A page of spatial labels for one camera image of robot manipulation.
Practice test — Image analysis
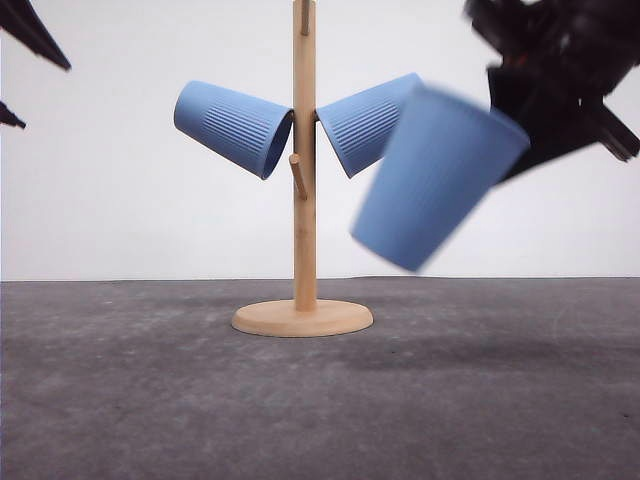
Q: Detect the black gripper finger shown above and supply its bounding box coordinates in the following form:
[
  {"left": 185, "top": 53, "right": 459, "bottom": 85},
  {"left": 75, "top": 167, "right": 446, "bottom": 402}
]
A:
[
  {"left": 0, "top": 0, "right": 72, "bottom": 71},
  {"left": 0, "top": 101, "right": 26, "bottom": 129}
]

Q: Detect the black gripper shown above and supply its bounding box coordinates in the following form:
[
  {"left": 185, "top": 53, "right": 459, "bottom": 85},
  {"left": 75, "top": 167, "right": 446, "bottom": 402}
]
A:
[{"left": 464, "top": 0, "right": 640, "bottom": 186}]

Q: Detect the wooden mug tree stand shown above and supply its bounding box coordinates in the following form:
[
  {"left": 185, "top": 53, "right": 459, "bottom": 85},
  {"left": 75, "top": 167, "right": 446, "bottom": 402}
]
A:
[{"left": 232, "top": 0, "right": 373, "bottom": 337}]

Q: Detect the blue ribbed cup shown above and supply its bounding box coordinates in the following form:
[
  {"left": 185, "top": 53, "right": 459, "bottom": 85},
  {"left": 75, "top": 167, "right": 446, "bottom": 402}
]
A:
[{"left": 350, "top": 86, "right": 531, "bottom": 271}]

